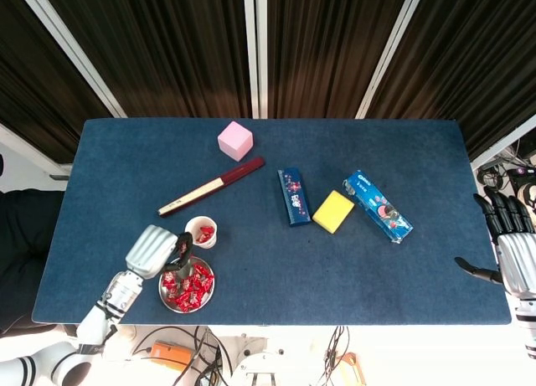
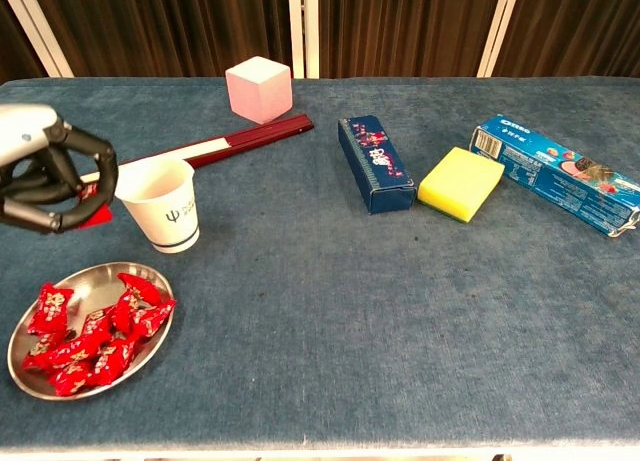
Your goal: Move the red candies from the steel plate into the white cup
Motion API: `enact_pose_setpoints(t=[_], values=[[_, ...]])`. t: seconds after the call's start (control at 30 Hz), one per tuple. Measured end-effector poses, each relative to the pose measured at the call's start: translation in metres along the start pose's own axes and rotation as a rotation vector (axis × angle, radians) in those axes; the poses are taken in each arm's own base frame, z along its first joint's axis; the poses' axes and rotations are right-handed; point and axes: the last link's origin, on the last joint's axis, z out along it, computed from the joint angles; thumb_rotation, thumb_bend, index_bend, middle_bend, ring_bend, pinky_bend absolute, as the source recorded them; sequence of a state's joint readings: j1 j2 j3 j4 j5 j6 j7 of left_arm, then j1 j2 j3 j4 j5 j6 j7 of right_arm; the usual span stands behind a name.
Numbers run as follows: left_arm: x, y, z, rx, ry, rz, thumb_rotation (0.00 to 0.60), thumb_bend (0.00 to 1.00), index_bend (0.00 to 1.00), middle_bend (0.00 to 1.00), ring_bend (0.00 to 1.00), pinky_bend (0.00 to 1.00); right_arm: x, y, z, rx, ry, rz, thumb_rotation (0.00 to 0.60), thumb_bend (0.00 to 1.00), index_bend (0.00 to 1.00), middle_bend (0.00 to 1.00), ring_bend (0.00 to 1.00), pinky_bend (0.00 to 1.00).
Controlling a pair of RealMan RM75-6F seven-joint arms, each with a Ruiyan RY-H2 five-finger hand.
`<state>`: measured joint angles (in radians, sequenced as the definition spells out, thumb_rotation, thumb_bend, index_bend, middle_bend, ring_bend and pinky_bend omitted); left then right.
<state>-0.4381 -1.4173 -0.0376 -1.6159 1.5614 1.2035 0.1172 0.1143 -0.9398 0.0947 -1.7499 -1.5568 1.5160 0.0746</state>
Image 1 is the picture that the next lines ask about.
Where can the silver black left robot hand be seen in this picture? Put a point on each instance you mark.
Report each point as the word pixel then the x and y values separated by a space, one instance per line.
pixel 151 252

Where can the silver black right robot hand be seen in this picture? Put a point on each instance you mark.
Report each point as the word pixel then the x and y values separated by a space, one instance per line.
pixel 518 264

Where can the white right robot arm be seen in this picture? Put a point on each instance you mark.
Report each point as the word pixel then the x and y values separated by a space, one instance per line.
pixel 527 319

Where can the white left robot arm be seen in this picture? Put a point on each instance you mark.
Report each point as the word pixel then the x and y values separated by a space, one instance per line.
pixel 119 294

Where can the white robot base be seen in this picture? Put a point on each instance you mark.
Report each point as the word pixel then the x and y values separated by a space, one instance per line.
pixel 259 367

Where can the white paper cup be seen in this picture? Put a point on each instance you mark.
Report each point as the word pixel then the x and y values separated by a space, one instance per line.
pixel 192 226

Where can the metal bowl of red candies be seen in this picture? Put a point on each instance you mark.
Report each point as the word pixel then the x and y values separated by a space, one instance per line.
pixel 164 300

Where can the black electronic device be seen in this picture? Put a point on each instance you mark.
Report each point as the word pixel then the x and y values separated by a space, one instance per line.
pixel 521 171

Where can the orange box device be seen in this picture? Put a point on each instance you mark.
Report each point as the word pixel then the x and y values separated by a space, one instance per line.
pixel 167 354

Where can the dark red folded fan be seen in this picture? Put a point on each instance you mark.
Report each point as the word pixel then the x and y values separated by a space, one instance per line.
pixel 234 174

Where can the blue table cloth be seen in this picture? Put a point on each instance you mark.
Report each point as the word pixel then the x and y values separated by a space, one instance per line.
pixel 268 269

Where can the black fabric seat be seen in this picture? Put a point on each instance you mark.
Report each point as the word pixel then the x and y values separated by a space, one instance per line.
pixel 21 243

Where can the pink cube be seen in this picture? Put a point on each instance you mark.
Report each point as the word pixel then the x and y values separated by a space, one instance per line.
pixel 234 141

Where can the dark blue printed box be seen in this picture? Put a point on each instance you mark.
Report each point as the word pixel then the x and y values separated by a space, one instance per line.
pixel 293 197

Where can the blue Oreo cookie box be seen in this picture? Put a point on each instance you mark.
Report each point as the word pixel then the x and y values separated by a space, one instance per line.
pixel 377 206

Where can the yellow sponge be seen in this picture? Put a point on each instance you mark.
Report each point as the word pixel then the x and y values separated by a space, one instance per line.
pixel 333 212

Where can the dark brown curtain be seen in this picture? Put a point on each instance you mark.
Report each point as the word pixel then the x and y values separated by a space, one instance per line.
pixel 473 59
pixel 29 68
pixel 167 47
pixel 326 47

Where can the white frame post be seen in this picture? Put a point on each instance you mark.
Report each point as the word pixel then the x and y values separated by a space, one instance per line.
pixel 71 47
pixel 261 47
pixel 250 47
pixel 502 143
pixel 29 149
pixel 391 47

